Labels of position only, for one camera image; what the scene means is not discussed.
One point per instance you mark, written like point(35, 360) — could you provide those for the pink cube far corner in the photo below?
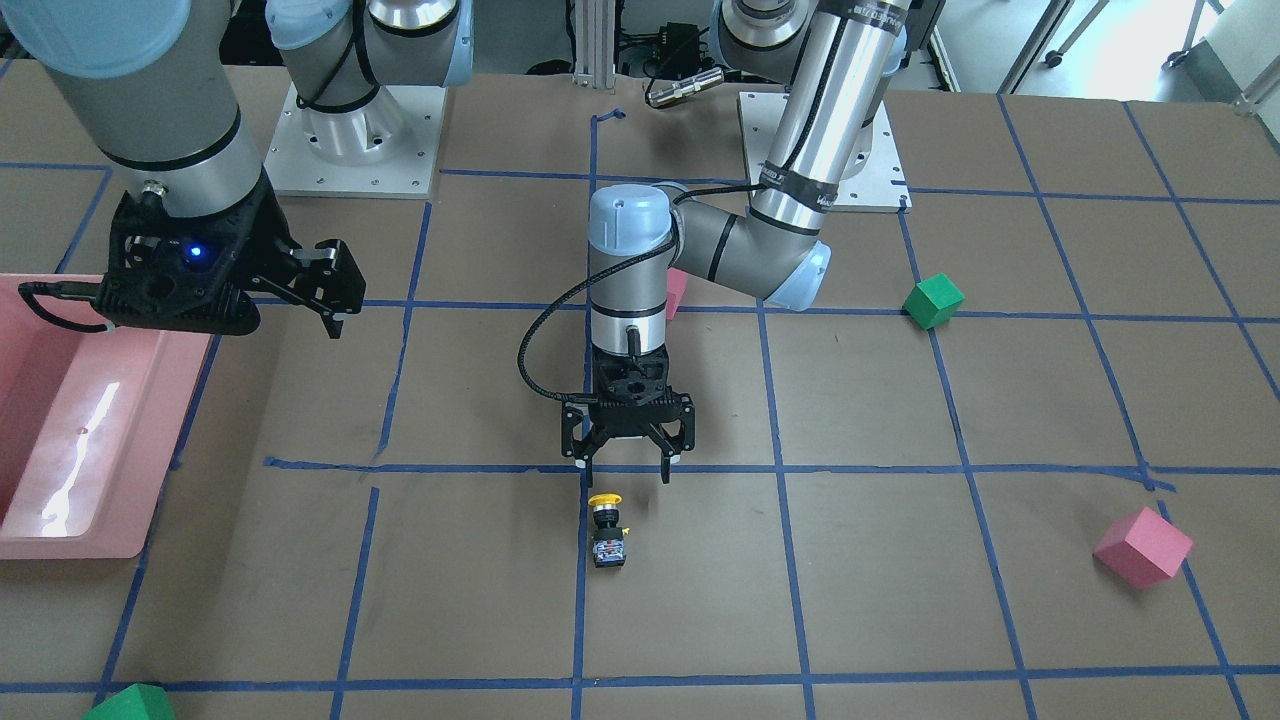
point(1144, 548)

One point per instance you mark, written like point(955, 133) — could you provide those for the green cube near base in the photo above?
point(933, 301)

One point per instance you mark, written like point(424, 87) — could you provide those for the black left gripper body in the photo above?
point(577, 421)

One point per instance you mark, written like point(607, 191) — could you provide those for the aluminium frame post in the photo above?
point(594, 25)

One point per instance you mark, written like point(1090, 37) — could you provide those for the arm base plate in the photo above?
point(873, 180)
point(386, 150)

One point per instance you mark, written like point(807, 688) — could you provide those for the green cube near bin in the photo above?
point(136, 702)

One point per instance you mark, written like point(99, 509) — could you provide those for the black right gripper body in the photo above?
point(264, 232)

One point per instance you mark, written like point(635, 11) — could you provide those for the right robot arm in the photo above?
point(146, 81)

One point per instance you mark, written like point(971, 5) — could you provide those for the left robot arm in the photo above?
point(759, 237)

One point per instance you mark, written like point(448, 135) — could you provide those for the pink cube centre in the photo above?
point(676, 286)

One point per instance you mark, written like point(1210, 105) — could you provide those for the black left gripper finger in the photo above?
point(581, 438)
point(672, 430)

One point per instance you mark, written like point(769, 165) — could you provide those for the yellow push button switch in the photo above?
point(607, 545)

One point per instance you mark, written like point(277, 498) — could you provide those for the pink plastic bin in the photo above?
point(89, 428)

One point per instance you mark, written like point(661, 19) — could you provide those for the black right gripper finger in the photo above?
point(325, 279)

